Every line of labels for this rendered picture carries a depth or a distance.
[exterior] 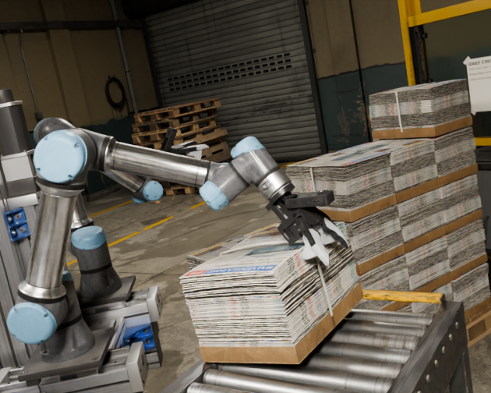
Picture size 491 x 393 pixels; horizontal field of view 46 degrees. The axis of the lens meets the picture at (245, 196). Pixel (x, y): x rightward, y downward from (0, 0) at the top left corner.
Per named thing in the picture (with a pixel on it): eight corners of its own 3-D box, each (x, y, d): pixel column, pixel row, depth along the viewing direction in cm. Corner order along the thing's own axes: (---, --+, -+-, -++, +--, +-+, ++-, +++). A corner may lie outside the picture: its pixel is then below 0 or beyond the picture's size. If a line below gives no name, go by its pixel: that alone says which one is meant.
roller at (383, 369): (236, 364, 153) (241, 346, 155) (411, 390, 127) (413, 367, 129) (226, 360, 150) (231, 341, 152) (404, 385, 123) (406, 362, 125)
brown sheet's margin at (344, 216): (291, 214, 264) (289, 206, 263) (335, 198, 280) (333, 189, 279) (351, 222, 233) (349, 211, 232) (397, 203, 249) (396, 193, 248)
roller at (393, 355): (249, 353, 158) (253, 335, 161) (419, 375, 132) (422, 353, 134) (240, 348, 155) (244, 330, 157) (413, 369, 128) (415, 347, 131)
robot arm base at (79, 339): (34, 367, 156) (25, 334, 154) (49, 343, 171) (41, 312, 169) (89, 356, 157) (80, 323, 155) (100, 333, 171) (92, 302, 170)
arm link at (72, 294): (86, 306, 168) (75, 261, 165) (73, 324, 155) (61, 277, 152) (46, 313, 168) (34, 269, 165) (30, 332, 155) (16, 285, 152)
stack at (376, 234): (221, 436, 250) (182, 254, 234) (400, 332, 312) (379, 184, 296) (276, 476, 218) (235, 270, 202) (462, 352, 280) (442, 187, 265)
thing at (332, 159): (285, 167, 259) (285, 164, 259) (331, 154, 274) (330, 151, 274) (344, 168, 229) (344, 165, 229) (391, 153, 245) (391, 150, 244)
